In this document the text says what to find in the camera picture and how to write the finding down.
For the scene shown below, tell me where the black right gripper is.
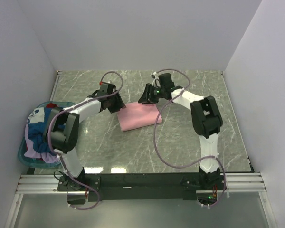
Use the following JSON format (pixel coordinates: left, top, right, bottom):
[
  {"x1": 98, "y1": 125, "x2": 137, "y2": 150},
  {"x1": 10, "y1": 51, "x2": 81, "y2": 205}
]
[{"x1": 138, "y1": 83, "x2": 165, "y2": 105}]

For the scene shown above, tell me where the pink t shirt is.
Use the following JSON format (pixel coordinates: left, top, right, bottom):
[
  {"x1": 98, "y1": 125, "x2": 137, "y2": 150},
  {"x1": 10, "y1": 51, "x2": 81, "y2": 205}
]
[{"x1": 117, "y1": 102, "x2": 159, "y2": 132}]

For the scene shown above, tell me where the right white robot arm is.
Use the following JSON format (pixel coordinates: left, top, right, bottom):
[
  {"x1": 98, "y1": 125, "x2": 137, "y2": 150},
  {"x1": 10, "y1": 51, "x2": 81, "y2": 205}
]
[{"x1": 138, "y1": 83, "x2": 223, "y2": 190}]

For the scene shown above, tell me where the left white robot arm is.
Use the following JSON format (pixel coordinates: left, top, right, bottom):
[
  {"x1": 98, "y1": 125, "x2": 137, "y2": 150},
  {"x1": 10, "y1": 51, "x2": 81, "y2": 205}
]
[{"x1": 44, "y1": 91, "x2": 125, "y2": 191}]

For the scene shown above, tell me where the red garment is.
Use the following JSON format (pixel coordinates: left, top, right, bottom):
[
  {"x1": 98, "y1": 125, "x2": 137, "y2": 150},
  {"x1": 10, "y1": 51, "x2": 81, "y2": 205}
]
[{"x1": 46, "y1": 102, "x2": 58, "y2": 109}]

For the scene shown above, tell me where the blue printed t shirt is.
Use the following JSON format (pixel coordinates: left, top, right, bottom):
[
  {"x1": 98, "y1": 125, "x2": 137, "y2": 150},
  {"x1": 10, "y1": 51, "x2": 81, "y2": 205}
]
[{"x1": 27, "y1": 107, "x2": 54, "y2": 155}]

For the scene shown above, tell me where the lavender t shirt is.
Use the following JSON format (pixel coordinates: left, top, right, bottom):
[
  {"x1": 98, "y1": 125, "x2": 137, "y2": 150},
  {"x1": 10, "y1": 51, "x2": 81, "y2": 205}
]
[{"x1": 24, "y1": 124, "x2": 59, "y2": 164}]

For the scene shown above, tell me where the black base beam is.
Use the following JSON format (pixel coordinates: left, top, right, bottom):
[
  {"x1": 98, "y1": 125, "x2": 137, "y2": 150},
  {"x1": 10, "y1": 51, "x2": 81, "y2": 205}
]
[{"x1": 57, "y1": 172, "x2": 228, "y2": 205}]

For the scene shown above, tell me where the teal laundry basket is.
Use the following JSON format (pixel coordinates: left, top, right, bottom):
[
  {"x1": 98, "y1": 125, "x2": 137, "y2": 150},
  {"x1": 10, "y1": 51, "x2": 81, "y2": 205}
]
[{"x1": 18, "y1": 101, "x2": 74, "y2": 169}]

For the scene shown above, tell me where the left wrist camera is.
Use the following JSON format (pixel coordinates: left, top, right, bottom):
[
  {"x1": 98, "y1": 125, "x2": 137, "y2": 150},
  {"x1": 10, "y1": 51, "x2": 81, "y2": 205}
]
[{"x1": 97, "y1": 81, "x2": 116, "y2": 96}]

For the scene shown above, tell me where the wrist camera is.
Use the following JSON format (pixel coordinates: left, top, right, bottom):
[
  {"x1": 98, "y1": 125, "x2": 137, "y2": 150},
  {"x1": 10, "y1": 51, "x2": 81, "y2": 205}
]
[
  {"x1": 151, "y1": 72, "x2": 182, "y2": 92},
  {"x1": 97, "y1": 81, "x2": 116, "y2": 96}
]

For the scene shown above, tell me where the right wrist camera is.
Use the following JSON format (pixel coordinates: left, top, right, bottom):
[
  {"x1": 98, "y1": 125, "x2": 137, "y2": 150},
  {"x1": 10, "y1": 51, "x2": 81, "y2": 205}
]
[{"x1": 151, "y1": 72, "x2": 182, "y2": 92}]

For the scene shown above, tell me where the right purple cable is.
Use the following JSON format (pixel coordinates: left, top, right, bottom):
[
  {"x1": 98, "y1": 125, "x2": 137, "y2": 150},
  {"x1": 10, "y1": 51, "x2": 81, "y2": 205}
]
[{"x1": 151, "y1": 68, "x2": 228, "y2": 207}]

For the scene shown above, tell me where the purple cable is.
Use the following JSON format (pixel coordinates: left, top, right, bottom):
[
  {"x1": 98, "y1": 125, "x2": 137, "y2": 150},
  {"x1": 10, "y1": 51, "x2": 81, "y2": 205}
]
[
  {"x1": 151, "y1": 68, "x2": 228, "y2": 207},
  {"x1": 47, "y1": 71, "x2": 124, "y2": 211}
]

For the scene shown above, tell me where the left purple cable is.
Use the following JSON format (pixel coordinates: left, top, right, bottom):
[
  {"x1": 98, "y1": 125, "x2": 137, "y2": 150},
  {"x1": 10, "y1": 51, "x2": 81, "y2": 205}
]
[{"x1": 47, "y1": 71, "x2": 124, "y2": 211}]

